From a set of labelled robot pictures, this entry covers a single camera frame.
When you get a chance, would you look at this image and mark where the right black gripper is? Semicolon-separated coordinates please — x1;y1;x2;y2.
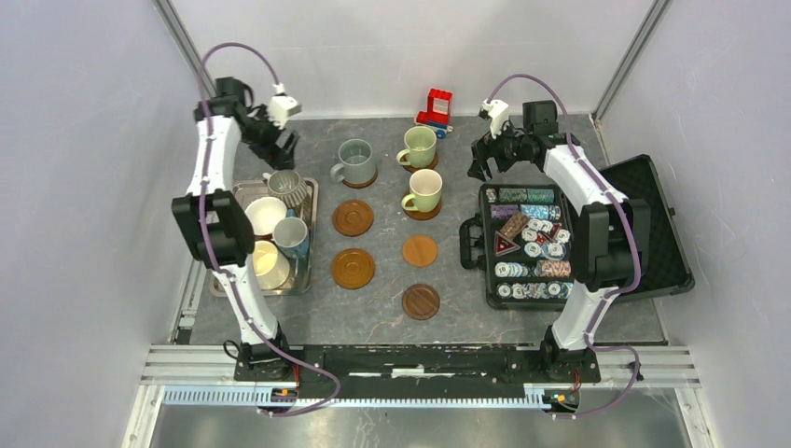
467;115;533;183

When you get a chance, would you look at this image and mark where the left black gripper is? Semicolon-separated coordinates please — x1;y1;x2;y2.
240;105;299;172

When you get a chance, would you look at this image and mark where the grey ribbed mug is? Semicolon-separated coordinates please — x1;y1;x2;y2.
262;170;308;209

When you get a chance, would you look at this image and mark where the white bowl mug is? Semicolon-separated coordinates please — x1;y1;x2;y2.
244;197;288;237

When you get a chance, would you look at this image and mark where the grey-green mug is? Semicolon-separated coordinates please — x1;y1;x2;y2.
330;139;377;186

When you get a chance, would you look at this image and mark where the blue white mug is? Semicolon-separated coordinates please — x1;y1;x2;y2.
272;217;310;259

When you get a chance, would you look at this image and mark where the brown wooden coaster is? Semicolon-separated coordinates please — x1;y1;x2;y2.
341;170;380;189
404;201;442;221
402;151;440;175
330;248;376;289
332;200;374;237

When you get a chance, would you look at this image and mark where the light green mug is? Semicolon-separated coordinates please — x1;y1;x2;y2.
401;169;443;213

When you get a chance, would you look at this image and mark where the metal tray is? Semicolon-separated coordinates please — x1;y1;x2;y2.
232;177;319;297

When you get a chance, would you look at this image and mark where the light wooden coaster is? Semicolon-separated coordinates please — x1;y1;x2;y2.
401;234;438;268

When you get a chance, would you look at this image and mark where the dark wooden coaster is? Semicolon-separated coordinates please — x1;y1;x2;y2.
402;284;440;321

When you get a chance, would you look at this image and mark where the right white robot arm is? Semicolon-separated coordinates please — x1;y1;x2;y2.
467;99;651;381

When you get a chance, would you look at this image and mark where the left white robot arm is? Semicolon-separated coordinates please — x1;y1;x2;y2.
171;77;300;381

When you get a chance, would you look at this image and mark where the red toy truck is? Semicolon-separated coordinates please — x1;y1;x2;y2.
414;89;452;139

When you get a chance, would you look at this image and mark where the black poker chip case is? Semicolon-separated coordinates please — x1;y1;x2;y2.
459;155;695;311

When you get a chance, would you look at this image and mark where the cream ribbed mug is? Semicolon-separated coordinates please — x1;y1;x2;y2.
253;241;290;290

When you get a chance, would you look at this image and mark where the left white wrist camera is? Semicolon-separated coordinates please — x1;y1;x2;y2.
267;83;302;130

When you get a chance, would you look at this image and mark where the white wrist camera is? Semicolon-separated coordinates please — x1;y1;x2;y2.
267;83;302;130
479;99;509;139

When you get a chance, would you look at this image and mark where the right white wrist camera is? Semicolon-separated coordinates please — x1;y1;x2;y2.
479;99;509;139

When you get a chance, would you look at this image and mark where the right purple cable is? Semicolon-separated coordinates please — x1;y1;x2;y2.
484;74;644;422

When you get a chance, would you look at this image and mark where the purple cable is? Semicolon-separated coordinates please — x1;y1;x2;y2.
196;41;342;418
484;74;644;422

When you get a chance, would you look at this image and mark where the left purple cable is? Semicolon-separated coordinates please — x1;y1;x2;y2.
196;41;342;418

